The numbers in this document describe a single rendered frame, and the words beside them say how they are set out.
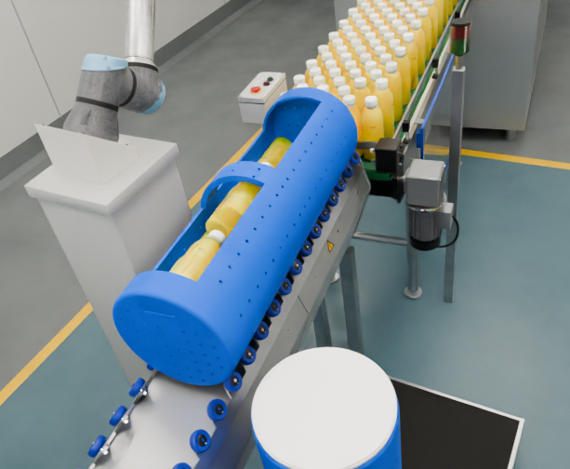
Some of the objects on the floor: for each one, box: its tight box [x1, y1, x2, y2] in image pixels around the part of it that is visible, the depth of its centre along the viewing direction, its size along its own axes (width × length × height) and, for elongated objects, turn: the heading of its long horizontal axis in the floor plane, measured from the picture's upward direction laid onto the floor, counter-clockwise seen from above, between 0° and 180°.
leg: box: [312, 298, 332, 348], centre depth 233 cm, size 6×6×63 cm
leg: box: [339, 246, 365, 355], centre depth 228 cm, size 6×6×63 cm
